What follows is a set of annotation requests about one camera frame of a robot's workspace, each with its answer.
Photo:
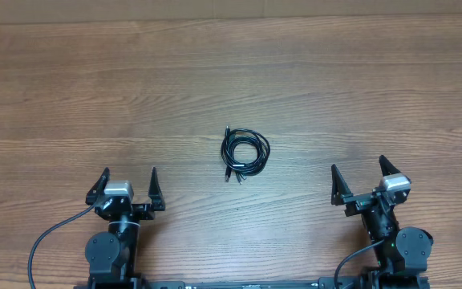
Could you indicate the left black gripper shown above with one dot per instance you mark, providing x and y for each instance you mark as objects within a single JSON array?
[{"x": 145, "y": 210}]

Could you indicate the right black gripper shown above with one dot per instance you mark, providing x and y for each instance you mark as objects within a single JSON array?
[{"x": 358, "y": 202}]

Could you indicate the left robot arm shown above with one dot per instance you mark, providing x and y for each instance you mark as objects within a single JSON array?
[{"x": 111, "y": 254}]

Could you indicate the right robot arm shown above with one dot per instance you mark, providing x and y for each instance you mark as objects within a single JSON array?
[{"x": 402, "y": 253}]

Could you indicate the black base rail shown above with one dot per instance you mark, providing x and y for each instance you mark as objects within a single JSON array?
[{"x": 255, "y": 285}]

